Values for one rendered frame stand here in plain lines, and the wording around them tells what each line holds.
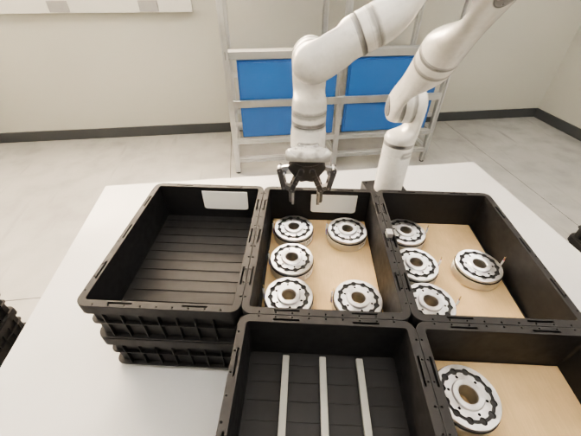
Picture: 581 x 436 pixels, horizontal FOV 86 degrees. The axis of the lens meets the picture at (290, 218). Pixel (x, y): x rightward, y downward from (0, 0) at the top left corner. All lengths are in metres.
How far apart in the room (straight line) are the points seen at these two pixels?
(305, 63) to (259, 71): 1.85
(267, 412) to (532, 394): 0.46
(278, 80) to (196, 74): 1.12
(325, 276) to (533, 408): 0.43
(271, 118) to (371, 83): 0.80
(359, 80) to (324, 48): 2.00
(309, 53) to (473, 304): 0.61
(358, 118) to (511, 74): 2.14
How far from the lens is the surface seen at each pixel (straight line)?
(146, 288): 0.80
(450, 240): 0.94
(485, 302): 0.83
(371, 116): 2.72
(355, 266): 0.79
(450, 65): 0.79
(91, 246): 1.18
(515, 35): 4.23
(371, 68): 2.59
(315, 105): 0.63
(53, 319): 1.03
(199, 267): 0.80
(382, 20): 0.61
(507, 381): 0.73
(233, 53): 2.40
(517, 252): 0.86
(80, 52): 3.57
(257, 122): 2.54
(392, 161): 1.03
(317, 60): 0.59
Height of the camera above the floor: 1.40
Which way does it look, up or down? 39 degrees down
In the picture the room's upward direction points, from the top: straight up
